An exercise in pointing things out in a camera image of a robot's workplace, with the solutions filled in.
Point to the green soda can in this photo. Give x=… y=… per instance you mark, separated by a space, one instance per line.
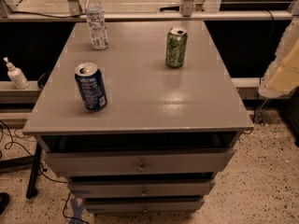
x=176 y=44

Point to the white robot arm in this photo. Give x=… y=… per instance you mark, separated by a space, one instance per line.
x=282 y=75

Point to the blue soda can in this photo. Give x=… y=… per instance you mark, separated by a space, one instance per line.
x=91 y=86

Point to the grey drawer cabinet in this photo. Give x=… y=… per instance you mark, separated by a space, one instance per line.
x=149 y=105

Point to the middle grey drawer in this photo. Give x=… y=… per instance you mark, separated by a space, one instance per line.
x=141 y=188

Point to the grey drawer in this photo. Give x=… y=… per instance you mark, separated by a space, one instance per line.
x=141 y=188
x=145 y=205
x=139 y=162

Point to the top grey drawer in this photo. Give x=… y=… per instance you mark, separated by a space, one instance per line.
x=139 y=162

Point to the bottom grey drawer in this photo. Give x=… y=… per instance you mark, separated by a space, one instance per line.
x=145 y=205

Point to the clear plastic water bottle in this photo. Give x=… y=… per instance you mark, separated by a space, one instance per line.
x=96 y=24

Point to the blue tape cross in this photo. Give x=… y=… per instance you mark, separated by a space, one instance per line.
x=77 y=209

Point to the white pump bottle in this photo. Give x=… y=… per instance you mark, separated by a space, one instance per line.
x=16 y=75

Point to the black metal stand leg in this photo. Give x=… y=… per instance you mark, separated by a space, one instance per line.
x=32 y=162

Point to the aluminium frame rail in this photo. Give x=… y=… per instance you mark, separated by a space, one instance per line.
x=264 y=15

